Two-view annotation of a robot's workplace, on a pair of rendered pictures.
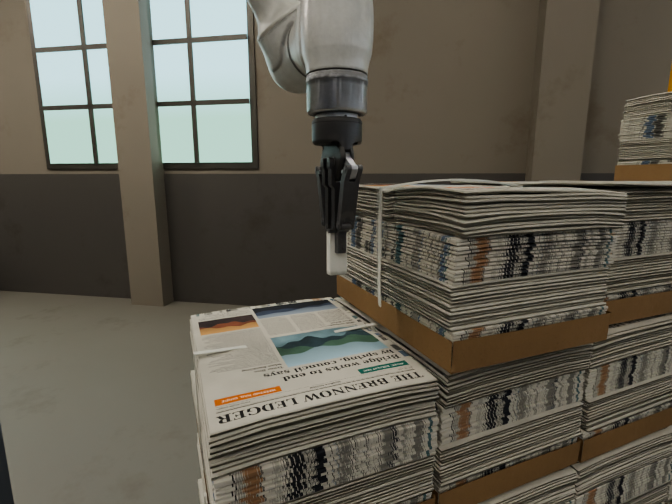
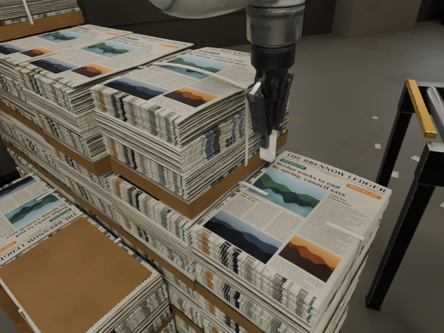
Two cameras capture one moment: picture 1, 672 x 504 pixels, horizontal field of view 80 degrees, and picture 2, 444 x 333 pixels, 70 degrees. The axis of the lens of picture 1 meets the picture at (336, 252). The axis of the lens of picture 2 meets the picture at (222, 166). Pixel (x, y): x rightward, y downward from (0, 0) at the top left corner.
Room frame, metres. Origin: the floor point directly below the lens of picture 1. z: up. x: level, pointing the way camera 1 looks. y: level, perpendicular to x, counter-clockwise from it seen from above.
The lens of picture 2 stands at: (0.95, 0.45, 1.31)
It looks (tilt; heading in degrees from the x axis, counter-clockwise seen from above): 36 degrees down; 244
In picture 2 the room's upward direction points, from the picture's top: 3 degrees counter-clockwise
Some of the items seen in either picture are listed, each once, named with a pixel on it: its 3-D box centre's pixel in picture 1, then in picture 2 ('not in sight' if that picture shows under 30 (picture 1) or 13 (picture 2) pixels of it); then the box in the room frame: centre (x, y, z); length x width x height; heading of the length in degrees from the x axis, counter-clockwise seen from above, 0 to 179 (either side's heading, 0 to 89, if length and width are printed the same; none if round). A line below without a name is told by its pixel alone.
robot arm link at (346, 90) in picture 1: (336, 98); (274, 24); (0.62, 0.00, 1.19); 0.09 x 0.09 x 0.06
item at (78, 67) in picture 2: (565, 183); (110, 54); (0.83, -0.47, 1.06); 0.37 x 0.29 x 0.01; 22
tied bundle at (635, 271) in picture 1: (553, 240); (116, 97); (0.84, -0.46, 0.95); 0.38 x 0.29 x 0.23; 22
